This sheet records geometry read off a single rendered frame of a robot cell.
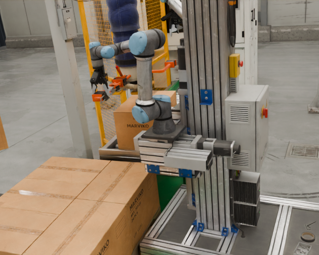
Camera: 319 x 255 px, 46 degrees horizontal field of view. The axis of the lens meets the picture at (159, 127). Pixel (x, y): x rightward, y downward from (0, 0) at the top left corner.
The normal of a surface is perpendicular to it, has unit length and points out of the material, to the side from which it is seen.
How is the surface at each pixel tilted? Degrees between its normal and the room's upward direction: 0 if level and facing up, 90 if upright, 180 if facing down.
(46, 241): 0
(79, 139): 90
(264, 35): 90
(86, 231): 0
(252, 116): 90
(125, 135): 90
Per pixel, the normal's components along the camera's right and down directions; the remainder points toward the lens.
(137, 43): -0.70, 0.20
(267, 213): -0.10, -0.93
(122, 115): -0.26, 0.38
